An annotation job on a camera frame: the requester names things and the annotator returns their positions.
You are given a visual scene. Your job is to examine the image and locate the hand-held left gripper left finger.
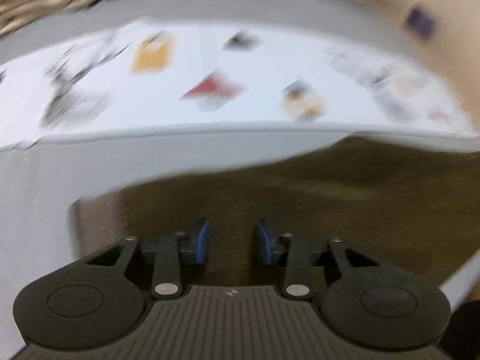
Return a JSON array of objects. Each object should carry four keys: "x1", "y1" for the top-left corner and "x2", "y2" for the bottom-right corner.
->
[{"x1": 88, "y1": 217, "x2": 211, "y2": 301}]

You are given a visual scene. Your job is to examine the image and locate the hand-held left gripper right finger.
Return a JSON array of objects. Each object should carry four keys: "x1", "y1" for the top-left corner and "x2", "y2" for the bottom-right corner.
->
[{"x1": 255, "y1": 219, "x2": 379, "y2": 301}]

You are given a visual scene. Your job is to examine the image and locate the olive corduroy pants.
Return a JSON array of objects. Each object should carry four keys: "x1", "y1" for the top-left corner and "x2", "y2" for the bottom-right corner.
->
[{"x1": 69, "y1": 137, "x2": 480, "y2": 289}]

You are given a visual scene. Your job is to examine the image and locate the white printed cloth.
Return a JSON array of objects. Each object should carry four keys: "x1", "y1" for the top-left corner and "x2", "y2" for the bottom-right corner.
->
[{"x1": 0, "y1": 20, "x2": 475, "y2": 151}]

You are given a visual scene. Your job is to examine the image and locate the person's dark clothing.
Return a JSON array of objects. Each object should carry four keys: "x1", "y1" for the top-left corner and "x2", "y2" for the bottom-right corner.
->
[{"x1": 440, "y1": 300, "x2": 480, "y2": 360}]

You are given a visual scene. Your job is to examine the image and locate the purple bag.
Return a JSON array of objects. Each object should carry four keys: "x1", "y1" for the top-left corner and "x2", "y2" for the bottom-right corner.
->
[{"x1": 405, "y1": 5, "x2": 437, "y2": 38}]

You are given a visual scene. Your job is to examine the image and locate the cream fluffy folded blanket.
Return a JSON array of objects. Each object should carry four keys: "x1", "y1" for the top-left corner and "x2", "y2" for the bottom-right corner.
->
[{"x1": 0, "y1": 0, "x2": 107, "y2": 40}]

